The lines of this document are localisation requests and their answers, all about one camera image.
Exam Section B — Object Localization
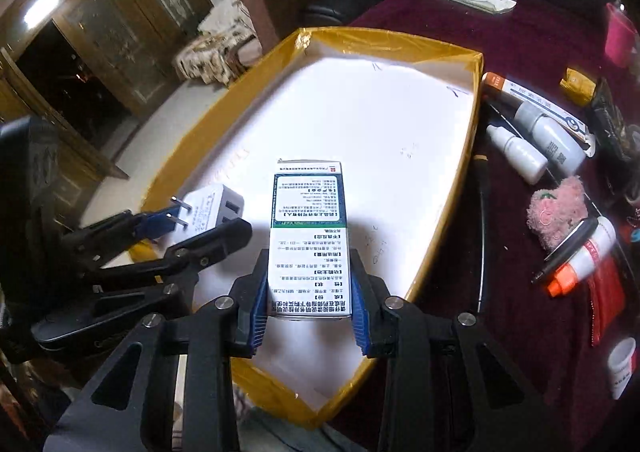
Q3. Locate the white green medicine box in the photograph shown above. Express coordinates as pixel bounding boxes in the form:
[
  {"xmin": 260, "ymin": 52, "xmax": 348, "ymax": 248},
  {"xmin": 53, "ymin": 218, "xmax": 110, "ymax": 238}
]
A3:
[{"xmin": 268, "ymin": 160, "xmax": 352, "ymax": 319}]

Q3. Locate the white power adapter plug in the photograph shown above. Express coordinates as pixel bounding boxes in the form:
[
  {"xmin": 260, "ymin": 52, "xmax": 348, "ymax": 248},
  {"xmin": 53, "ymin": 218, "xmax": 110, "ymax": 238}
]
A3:
[{"xmin": 167, "ymin": 183, "xmax": 244, "ymax": 245}]

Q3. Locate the pink plush toy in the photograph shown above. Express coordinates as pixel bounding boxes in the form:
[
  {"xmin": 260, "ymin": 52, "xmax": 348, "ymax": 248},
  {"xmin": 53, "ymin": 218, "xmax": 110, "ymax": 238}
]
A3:
[{"xmin": 526, "ymin": 175, "xmax": 588, "ymax": 250}]

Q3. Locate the red snack packet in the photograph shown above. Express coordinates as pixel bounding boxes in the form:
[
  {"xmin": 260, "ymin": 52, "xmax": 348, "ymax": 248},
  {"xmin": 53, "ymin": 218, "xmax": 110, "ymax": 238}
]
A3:
[{"xmin": 588, "ymin": 256, "xmax": 626, "ymax": 347}]

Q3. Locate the white bottle orange cap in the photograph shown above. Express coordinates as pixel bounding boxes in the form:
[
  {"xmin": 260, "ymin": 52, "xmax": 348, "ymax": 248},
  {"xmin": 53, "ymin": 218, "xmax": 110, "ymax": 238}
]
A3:
[{"xmin": 547, "ymin": 217, "xmax": 616, "ymax": 297}]

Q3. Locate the large white dropper bottle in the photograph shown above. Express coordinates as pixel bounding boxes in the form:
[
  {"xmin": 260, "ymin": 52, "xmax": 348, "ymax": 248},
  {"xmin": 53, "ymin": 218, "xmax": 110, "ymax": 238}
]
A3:
[{"xmin": 514, "ymin": 102, "xmax": 586, "ymax": 177}]

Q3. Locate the white pill bottle red label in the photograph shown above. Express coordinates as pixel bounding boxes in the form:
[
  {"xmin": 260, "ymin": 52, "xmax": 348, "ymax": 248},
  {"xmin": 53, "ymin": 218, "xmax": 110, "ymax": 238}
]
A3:
[{"xmin": 606, "ymin": 337, "xmax": 637, "ymax": 400}]

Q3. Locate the black snack packet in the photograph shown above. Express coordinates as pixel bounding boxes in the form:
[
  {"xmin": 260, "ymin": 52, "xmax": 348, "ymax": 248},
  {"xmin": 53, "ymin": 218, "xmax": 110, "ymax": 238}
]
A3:
[{"xmin": 587, "ymin": 78, "xmax": 638, "ymax": 163}]

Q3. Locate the yellow taped foam box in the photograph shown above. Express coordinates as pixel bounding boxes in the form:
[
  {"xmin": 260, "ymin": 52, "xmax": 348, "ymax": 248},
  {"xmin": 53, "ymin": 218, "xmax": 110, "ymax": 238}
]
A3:
[{"xmin": 142, "ymin": 28, "xmax": 484, "ymax": 428}]

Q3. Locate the wooden cabinet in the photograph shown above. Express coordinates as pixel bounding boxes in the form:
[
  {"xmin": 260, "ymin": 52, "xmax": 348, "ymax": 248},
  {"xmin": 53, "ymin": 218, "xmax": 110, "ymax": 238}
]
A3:
[{"xmin": 1, "ymin": 0, "xmax": 210, "ymax": 223}]

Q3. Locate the small white dropper bottle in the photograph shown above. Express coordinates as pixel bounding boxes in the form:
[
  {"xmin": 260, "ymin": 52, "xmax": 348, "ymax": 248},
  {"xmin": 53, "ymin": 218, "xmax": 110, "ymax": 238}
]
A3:
[{"xmin": 486, "ymin": 125, "xmax": 548, "ymax": 185}]

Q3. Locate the floral patterned cloth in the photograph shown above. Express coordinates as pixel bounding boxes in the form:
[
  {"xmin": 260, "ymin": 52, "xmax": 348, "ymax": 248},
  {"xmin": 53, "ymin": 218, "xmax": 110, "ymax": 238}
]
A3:
[{"xmin": 172, "ymin": 0, "xmax": 262, "ymax": 88}]

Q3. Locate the gold foil packet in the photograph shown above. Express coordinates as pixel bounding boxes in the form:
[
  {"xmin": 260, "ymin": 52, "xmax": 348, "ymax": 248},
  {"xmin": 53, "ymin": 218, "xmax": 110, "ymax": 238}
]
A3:
[{"xmin": 560, "ymin": 67, "xmax": 597, "ymax": 107}]

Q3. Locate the pink knitted bottle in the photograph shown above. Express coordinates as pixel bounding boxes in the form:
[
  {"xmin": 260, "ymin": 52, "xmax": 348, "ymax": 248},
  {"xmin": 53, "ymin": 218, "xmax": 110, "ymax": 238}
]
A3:
[{"xmin": 604, "ymin": 3, "xmax": 637, "ymax": 68}]

